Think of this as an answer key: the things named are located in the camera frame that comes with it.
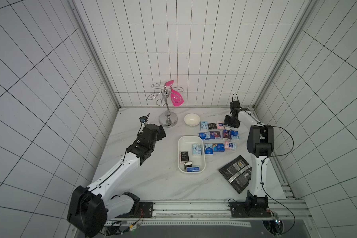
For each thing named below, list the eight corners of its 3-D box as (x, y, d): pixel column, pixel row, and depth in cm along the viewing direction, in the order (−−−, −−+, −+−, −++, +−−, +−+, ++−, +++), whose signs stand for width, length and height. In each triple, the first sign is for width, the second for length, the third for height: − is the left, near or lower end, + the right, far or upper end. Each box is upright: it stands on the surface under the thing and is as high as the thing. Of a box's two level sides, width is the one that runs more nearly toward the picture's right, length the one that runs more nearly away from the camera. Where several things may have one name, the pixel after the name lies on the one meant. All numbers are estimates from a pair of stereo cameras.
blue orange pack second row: (213, 151, 96) (214, 149, 94) (212, 145, 99) (213, 143, 97) (224, 151, 96) (225, 149, 94) (222, 145, 99) (223, 143, 97)
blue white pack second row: (204, 155, 94) (205, 153, 92) (203, 145, 99) (204, 143, 97) (213, 155, 94) (214, 153, 92) (212, 145, 99) (212, 143, 97)
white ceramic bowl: (191, 129, 107) (192, 125, 103) (182, 121, 112) (182, 117, 108) (200, 122, 111) (201, 118, 107) (191, 115, 116) (192, 111, 112)
